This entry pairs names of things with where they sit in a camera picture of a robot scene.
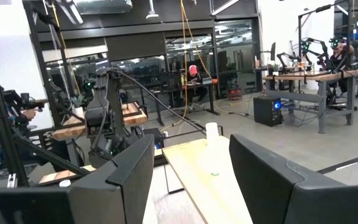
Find black desk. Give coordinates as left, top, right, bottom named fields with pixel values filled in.
left=153, top=78, right=221, bottom=126

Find red box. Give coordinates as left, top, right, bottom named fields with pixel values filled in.
left=227, top=88, right=243, bottom=101

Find small plain white bottle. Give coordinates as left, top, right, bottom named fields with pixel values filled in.
left=204, top=122, right=221, bottom=147

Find yellow hanging cable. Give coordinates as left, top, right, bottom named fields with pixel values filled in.
left=180, top=0, right=213, bottom=121

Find wooden workbench grey legs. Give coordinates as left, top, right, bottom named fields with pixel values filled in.
left=263, top=69, right=358, bottom=134

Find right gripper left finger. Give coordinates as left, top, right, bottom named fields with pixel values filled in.
left=0, top=134, right=155, bottom=224

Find white pendant lamp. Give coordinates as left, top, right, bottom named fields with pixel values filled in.
left=145, top=0, right=160, bottom=20

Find person's hand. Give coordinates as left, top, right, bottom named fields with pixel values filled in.
left=21, top=108, right=39, bottom=121

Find black background rig frame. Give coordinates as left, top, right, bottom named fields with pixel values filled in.
left=296, top=0, right=354, bottom=73

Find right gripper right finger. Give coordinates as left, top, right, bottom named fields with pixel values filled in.
left=228, top=133, right=358, bottom=224

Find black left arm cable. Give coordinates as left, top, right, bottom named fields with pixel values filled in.
left=109, top=68, right=206, bottom=135

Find black computer tower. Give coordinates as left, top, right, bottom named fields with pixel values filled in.
left=253, top=95, right=284, bottom=128

